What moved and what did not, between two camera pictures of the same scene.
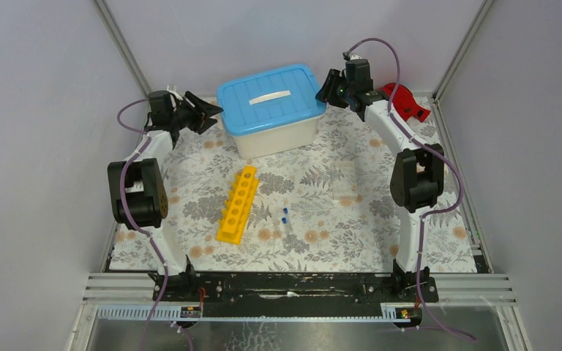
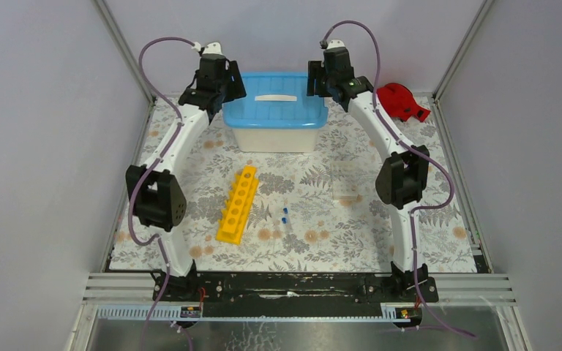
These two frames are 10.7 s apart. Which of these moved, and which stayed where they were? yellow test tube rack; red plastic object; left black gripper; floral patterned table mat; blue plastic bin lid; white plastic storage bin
Moved: white plastic storage bin; left black gripper
Stayed: blue plastic bin lid; yellow test tube rack; red plastic object; floral patterned table mat
